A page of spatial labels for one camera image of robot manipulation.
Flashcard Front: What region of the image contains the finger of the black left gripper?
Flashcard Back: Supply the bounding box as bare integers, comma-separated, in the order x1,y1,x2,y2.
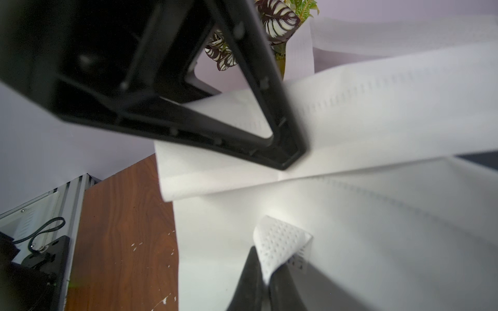
1,1,306,171

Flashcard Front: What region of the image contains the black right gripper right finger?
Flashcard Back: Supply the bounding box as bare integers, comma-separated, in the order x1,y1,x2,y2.
268,264,307,311

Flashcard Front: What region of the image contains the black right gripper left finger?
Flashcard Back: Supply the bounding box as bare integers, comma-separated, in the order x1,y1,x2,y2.
227,246,266,311

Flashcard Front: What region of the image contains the white insulated delivery bag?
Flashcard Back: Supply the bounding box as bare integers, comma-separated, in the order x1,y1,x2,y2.
154,15,497,310

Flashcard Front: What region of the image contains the artificial plant with striped leaves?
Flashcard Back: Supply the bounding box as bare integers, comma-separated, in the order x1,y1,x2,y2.
204,0,320,76

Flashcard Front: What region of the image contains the aluminium mounting rail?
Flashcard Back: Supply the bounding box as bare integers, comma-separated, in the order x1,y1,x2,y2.
1,174,99,310

